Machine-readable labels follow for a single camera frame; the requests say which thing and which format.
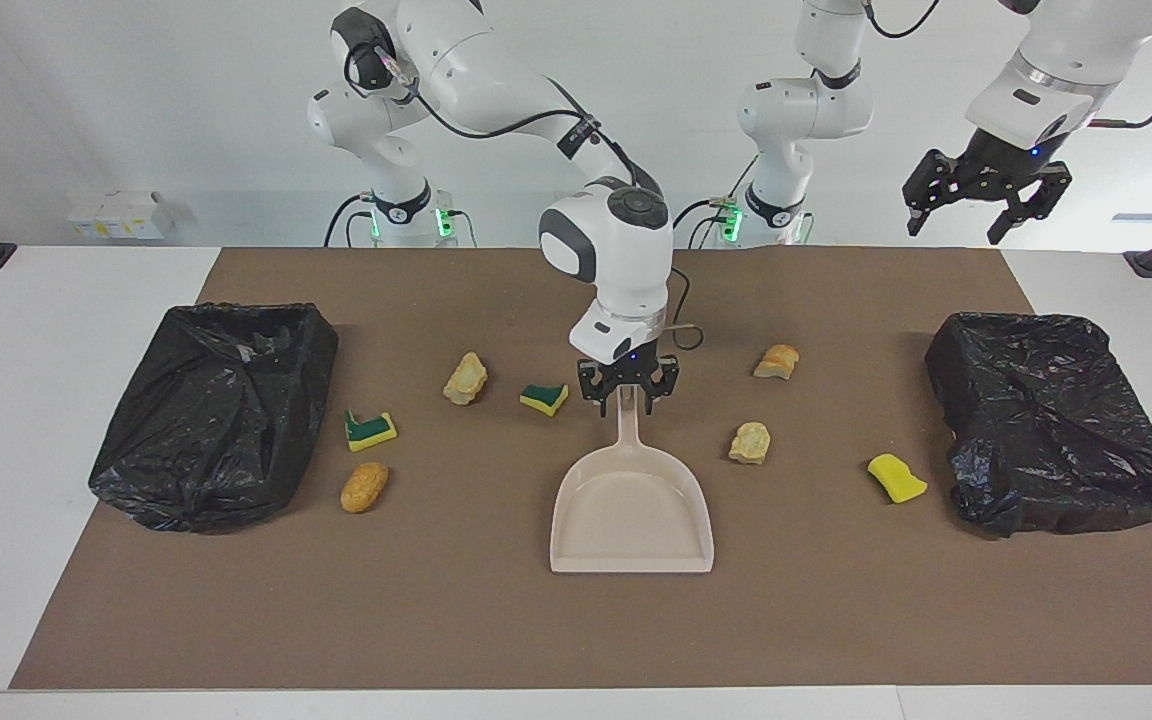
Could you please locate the small green yellow sponge piece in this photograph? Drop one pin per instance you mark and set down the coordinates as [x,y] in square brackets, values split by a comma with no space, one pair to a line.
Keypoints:
[544,398]

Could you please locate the orange striped sponge chunk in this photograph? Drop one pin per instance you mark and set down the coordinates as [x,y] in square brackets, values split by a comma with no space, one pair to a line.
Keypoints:
[776,362]

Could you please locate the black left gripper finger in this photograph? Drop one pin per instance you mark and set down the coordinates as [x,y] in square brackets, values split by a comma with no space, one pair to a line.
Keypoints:
[1021,212]
[921,195]

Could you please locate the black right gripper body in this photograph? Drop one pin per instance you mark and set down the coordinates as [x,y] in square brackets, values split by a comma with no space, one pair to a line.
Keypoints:
[626,370]

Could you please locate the black bag lined bin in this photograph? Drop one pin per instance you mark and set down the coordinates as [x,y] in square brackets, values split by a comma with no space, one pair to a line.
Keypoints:
[1056,420]
[216,420]

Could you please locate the orange brown oval sponge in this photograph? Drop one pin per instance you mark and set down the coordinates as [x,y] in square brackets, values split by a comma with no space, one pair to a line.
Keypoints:
[364,487]

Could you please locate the large white box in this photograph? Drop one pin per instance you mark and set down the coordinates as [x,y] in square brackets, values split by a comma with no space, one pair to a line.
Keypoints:
[136,213]

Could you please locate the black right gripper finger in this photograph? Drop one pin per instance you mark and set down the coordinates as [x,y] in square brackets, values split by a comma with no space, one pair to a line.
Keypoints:
[594,395]
[658,392]

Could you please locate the small white box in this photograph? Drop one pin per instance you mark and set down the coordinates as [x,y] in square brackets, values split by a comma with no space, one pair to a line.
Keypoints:
[84,220]

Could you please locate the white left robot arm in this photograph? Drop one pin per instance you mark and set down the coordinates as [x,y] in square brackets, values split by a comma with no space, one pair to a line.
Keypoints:
[806,110]

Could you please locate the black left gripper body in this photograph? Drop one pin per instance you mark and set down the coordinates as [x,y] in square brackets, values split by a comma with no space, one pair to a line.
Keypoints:
[991,165]

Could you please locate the L-shaped green yellow sponge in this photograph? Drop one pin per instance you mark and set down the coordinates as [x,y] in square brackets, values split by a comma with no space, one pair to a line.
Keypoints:
[370,432]

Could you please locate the beige plastic dustpan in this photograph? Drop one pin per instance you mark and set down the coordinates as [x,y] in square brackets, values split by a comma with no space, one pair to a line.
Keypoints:
[631,510]

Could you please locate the brown table mat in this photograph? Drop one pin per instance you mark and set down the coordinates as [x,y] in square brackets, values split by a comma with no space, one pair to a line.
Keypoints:
[576,620]

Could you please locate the pale beige sponge chunk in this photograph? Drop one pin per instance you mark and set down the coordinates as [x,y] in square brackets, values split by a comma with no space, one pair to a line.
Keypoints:
[465,378]

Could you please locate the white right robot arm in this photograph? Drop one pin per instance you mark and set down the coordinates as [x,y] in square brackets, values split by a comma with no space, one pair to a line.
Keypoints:
[616,250]

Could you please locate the pale yellow bumpy sponge chunk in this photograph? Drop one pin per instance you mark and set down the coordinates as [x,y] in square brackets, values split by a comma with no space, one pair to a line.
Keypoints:
[751,443]

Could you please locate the plain yellow sponge piece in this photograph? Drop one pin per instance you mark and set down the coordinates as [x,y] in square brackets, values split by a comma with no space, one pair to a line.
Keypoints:
[896,480]

